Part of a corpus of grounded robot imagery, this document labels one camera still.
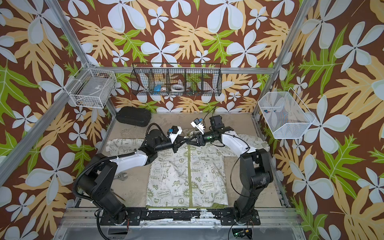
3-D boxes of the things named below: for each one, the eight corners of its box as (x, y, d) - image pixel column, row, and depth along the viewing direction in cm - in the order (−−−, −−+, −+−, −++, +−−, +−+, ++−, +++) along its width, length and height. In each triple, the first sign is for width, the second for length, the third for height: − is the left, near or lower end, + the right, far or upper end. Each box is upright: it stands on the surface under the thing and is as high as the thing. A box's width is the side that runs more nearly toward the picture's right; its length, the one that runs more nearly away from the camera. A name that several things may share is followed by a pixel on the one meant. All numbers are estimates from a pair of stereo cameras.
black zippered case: (116, 121, 118) (112, 116, 112) (128, 108, 127) (125, 102, 122) (143, 130, 112) (141, 124, 107) (153, 115, 122) (152, 110, 116)
